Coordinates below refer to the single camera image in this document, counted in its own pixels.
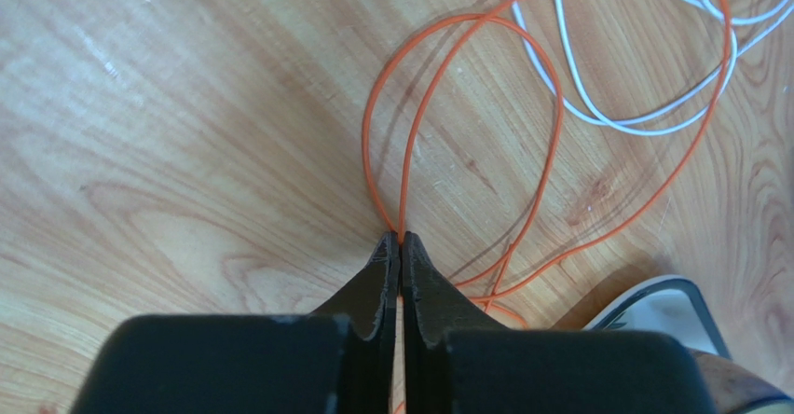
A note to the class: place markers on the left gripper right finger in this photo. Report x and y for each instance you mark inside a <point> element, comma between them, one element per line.
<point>460,360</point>

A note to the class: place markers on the beige ceramic bowl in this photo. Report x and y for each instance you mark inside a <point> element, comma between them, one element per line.
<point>736,390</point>

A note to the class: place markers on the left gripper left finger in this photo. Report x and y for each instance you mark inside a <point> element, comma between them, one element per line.
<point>336,359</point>

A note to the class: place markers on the strawberry print tray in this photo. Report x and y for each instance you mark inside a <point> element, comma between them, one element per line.
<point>668,304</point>

